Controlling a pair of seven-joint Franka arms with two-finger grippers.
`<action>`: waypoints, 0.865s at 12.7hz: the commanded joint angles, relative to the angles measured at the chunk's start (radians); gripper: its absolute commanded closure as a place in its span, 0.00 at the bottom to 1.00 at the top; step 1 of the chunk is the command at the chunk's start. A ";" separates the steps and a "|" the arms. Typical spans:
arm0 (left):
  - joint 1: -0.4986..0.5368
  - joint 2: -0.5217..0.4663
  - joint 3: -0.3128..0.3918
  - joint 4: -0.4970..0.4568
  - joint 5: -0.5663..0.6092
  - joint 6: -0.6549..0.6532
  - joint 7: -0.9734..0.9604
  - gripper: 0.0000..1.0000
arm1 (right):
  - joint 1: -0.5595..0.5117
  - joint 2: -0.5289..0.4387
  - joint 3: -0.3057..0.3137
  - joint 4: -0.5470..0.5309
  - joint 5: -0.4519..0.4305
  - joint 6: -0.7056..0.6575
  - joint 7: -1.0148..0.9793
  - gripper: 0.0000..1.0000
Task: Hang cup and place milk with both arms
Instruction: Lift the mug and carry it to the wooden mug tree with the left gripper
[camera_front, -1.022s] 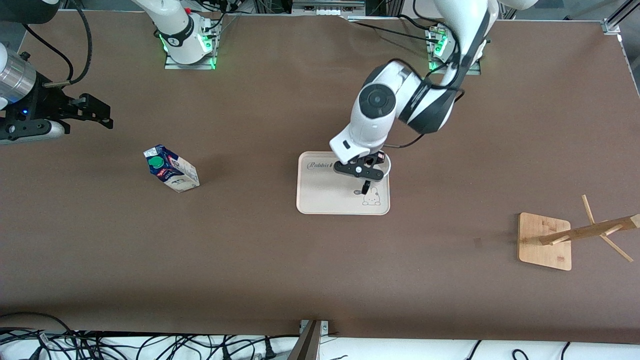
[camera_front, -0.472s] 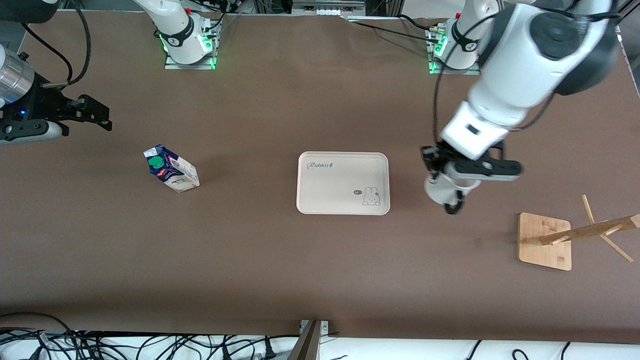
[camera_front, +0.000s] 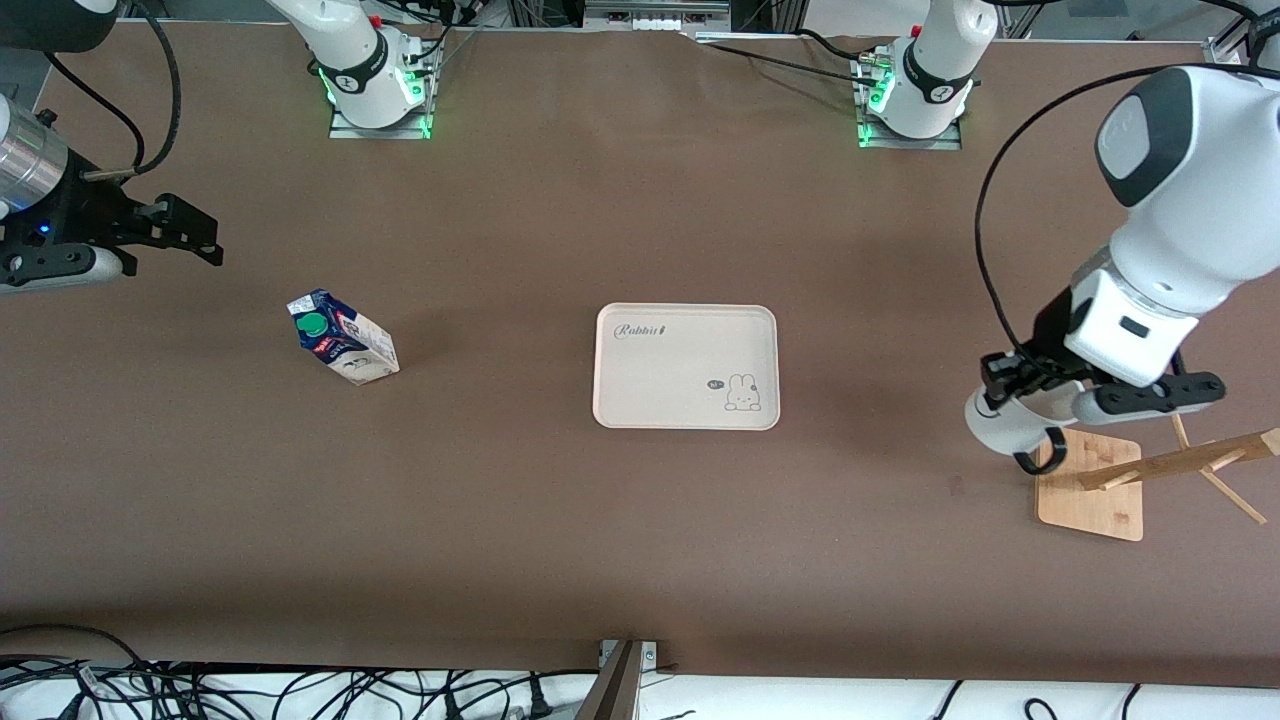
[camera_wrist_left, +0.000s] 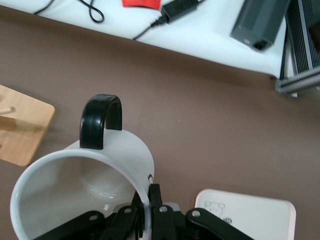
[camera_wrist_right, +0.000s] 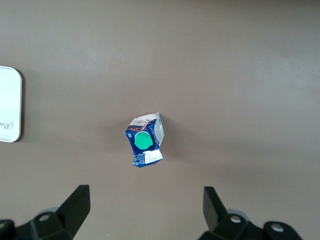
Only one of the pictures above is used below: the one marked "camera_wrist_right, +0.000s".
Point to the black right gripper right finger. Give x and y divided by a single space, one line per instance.
217 222

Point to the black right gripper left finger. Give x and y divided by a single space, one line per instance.
72 215

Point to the blue milk carton green cap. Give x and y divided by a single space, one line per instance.
142 141

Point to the white rectangular tin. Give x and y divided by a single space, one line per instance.
10 100

